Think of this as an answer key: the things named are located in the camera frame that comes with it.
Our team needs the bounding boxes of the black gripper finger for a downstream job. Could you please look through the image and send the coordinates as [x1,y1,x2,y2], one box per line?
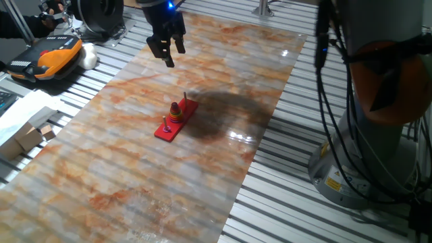
[146,33,176,68]
[173,32,187,55]

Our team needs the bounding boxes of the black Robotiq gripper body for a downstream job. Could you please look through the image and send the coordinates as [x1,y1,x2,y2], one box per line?
[141,0,187,45]

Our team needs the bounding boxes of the black sleeved forearm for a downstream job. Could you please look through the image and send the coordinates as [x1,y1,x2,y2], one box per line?
[0,9,51,40]

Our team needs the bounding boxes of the white rounded foam block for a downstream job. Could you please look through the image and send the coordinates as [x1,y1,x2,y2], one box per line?
[78,43,99,71]

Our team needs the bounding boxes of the red Hanoi base with pegs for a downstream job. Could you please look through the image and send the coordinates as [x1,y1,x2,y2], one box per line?
[154,91,199,143]

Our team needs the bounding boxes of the person hand holding device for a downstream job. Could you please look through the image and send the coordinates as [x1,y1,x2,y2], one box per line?
[38,0,68,31]

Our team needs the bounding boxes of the black round machine base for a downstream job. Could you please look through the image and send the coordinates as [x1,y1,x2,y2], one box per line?
[69,0,136,48]

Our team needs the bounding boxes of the orange black teach pendant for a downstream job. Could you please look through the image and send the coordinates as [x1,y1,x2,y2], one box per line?
[5,34,84,83]

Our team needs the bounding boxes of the orange marble pattern mat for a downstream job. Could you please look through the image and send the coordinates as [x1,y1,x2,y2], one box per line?
[0,11,308,243]

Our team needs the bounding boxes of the small cardboard box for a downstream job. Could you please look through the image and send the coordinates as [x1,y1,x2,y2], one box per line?
[39,124,57,142]

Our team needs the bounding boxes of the white foam sheet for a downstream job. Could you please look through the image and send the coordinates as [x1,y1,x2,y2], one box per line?
[0,89,65,146]

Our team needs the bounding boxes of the black keyboard device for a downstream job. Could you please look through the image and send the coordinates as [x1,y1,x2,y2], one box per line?
[0,90,18,116]

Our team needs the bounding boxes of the large cardboard box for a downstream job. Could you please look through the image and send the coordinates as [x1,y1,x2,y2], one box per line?
[0,121,44,161]

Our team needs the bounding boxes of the silver metal post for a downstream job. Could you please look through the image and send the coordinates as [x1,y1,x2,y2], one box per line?
[251,0,275,18]

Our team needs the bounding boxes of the aluminium frame bar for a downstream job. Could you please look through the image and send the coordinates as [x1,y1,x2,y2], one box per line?
[3,0,35,47]

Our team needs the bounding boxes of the black cable with blue light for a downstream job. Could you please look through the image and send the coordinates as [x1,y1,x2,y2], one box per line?
[314,0,331,72]

